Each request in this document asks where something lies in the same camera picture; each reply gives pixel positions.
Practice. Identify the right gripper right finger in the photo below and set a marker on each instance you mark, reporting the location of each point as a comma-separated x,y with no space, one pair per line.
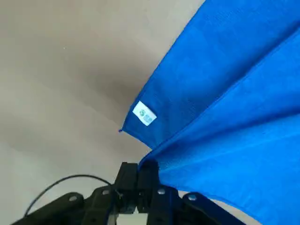
147,180

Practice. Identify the blue towel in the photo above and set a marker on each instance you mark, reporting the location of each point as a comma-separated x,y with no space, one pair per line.
222,93

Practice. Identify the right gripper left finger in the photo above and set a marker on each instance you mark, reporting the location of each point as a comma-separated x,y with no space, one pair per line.
126,178

